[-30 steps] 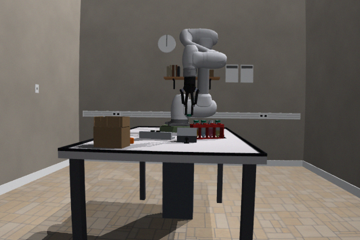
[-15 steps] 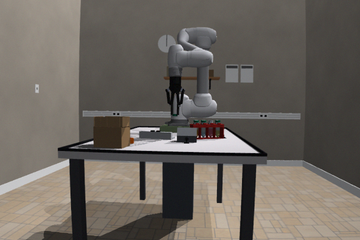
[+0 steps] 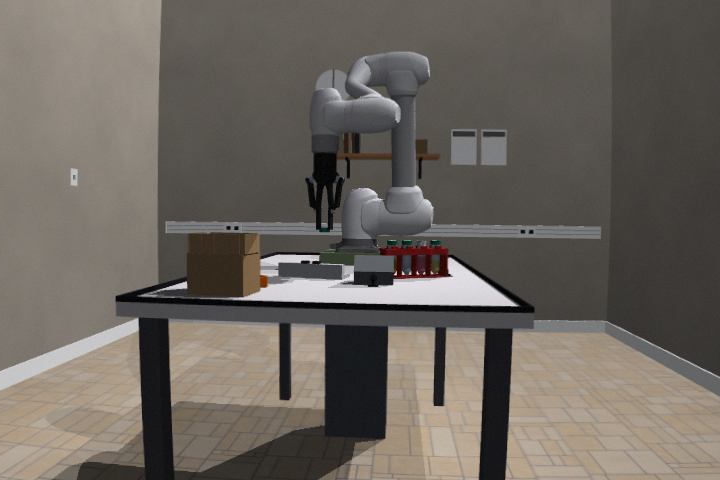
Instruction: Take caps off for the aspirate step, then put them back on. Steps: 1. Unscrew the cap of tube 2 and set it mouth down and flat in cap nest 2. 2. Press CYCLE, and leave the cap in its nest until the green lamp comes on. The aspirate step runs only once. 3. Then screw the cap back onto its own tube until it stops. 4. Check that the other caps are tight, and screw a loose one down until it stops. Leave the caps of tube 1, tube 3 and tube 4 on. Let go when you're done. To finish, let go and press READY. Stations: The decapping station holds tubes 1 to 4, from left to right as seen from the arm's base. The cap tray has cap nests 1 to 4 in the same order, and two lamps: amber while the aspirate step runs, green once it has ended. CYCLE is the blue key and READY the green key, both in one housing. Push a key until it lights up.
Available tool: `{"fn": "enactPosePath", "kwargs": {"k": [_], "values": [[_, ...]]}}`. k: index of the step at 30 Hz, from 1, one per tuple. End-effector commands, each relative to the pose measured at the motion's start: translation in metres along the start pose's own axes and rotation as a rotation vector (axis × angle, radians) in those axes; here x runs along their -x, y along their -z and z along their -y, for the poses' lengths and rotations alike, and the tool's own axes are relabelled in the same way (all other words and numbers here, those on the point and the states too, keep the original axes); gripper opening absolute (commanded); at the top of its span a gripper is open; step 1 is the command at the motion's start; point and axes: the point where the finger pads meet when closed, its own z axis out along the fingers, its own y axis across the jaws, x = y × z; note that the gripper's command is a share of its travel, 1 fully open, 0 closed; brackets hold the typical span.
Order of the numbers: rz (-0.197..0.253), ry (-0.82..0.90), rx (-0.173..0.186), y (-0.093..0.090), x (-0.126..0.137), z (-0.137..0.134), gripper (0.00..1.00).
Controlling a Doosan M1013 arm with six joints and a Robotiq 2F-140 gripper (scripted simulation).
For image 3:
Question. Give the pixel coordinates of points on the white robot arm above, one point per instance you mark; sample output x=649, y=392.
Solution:
x=403, y=212

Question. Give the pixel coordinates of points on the white key panel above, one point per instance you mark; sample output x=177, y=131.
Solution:
x=373, y=270

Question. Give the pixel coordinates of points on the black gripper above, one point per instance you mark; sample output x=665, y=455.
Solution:
x=325, y=166

